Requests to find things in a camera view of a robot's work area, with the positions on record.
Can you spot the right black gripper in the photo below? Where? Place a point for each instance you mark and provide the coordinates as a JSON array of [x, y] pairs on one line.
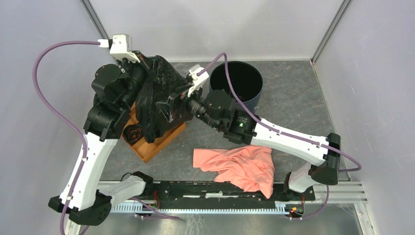
[[174, 102]]

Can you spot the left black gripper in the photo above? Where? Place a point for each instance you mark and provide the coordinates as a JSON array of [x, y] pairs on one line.
[[127, 62]]

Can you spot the black trash bag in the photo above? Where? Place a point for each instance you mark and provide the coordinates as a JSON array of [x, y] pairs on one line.
[[152, 123], [132, 134]]

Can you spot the dark blue trash bin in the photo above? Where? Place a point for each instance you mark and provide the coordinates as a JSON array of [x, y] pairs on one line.
[[246, 81]]

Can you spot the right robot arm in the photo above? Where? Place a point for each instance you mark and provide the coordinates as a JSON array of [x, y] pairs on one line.
[[218, 110]]

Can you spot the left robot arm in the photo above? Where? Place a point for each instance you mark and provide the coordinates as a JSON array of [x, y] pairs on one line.
[[116, 87]]

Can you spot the rolled black trash bag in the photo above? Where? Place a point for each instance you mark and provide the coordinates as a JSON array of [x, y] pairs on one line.
[[132, 134]]

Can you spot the orange compartment tray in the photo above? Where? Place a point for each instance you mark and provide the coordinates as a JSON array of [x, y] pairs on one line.
[[146, 151]]

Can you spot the pink cloth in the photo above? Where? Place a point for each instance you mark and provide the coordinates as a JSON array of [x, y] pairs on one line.
[[249, 168]]

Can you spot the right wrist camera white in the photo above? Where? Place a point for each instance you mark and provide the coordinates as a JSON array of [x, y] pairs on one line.
[[197, 77]]

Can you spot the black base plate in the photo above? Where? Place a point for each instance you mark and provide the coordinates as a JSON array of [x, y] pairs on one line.
[[213, 195]]

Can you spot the aluminium slotted rail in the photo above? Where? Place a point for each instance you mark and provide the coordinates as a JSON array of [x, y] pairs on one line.
[[136, 207]]

